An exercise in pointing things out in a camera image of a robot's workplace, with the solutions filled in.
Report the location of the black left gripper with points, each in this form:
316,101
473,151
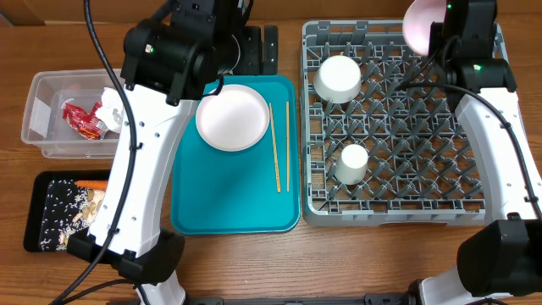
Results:
251,64

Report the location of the white bowl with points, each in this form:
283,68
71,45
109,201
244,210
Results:
338,79

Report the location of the pink plate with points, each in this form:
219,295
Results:
234,120

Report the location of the white cup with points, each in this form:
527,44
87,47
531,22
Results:
352,164

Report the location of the pink bowl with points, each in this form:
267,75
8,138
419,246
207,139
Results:
417,23

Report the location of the red snack wrapper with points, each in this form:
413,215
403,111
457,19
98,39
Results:
86,124

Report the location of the orange carrot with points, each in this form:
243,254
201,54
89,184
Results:
100,185

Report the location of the pile of rice and peanuts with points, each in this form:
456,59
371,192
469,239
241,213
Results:
68,209

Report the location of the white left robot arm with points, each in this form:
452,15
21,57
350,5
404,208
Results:
169,58

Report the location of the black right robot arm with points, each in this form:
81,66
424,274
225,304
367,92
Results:
504,258

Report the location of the grey dishwasher rack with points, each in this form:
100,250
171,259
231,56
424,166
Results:
421,168

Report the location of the teal plastic tray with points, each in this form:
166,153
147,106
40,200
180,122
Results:
214,192

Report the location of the clear plastic bin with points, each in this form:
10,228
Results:
43,124

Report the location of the black tray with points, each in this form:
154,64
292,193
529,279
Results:
37,202

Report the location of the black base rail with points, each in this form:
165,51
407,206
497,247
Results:
395,298

